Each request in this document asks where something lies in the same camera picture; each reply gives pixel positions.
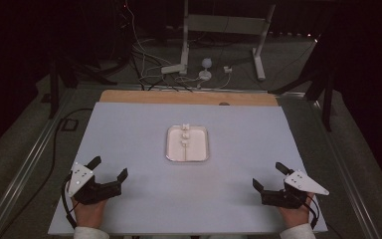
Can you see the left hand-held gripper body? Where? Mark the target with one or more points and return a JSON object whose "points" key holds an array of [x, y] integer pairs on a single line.
{"points": [[89, 189]]}

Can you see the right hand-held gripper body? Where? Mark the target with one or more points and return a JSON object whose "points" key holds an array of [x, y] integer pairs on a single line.
{"points": [[290, 195]]}

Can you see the person's right hand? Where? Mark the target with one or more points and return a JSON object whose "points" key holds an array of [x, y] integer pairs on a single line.
{"points": [[295, 215]]}

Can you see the person's left hand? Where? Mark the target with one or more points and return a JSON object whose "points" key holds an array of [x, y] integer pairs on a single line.
{"points": [[91, 212]]}

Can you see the pale blue table mat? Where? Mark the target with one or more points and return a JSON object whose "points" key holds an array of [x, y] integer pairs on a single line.
{"points": [[238, 149]]}

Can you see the black square floor plate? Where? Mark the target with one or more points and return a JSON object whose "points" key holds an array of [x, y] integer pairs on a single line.
{"points": [[69, 124]]}

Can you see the thin wooden skewer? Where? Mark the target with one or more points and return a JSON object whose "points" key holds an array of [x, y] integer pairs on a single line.
{"points": [[185, 151]]}

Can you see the small white food piece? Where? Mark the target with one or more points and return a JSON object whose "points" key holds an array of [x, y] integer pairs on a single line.
{"points": [[184, 143], [185, 126], [185, 135]]}

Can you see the clear plastic tray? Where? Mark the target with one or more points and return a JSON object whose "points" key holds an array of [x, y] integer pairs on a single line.
{"points": [[197, 149]]}

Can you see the black tripod stand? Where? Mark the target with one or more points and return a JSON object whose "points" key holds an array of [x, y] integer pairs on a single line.
{"points": [[54, 86], [326, 99]]}

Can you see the white plug adapter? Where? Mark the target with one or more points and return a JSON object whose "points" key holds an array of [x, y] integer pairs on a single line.
{"points": [[227, 69]]}

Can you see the white power strip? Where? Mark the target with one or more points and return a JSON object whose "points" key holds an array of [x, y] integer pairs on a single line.
{"points": [[173, 68]]}

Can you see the white round webcam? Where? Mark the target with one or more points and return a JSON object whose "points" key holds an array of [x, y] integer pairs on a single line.
{"points": [[206, 66]]}

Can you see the white metal stand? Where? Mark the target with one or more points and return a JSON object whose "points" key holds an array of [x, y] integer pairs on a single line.
{"points": [[224, 25]]}

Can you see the aluminium floor rail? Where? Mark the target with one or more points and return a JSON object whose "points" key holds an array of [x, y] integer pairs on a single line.
{"points": [[348, 172], [23, 172]]}

